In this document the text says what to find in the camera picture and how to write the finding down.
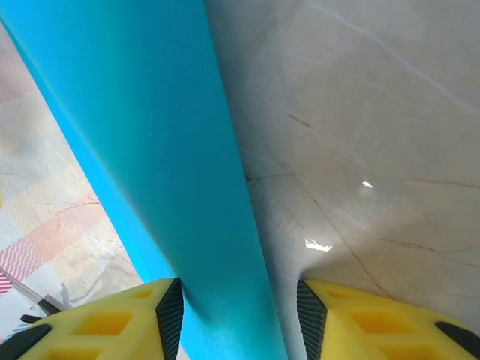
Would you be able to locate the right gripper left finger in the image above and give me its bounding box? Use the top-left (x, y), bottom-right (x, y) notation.
top-left (0, 277), bottom-right (185, 360)

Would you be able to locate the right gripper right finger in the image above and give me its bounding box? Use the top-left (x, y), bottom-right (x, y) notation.
top-left (296, 278), bottom-right (480, 360)

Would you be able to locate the blue paper sheet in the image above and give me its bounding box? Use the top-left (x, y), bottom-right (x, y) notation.
top-left (0, 0), bottom-right (288, 360)

